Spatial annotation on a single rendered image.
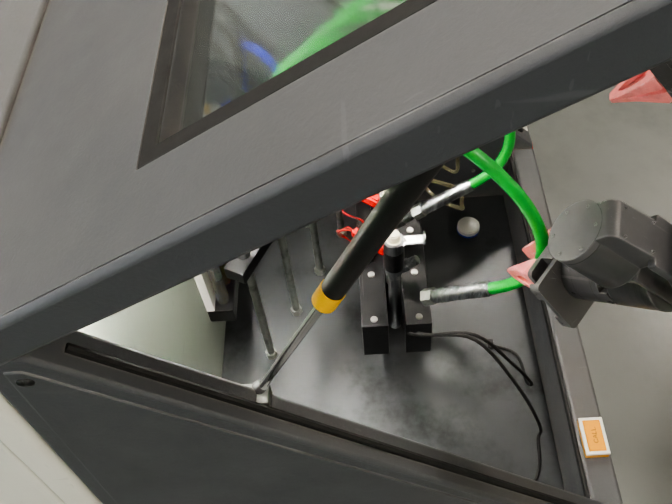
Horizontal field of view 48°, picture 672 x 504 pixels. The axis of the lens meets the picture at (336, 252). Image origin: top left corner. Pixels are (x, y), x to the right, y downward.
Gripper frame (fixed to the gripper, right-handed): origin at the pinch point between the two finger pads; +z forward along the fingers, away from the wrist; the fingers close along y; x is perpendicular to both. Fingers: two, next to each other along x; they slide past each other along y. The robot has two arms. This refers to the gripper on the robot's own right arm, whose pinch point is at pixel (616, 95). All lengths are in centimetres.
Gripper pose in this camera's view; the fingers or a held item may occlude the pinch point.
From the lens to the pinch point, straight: 105.5
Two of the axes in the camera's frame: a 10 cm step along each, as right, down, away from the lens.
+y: -7.2, -5.4, -4.4
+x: -2.4, 7.9, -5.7
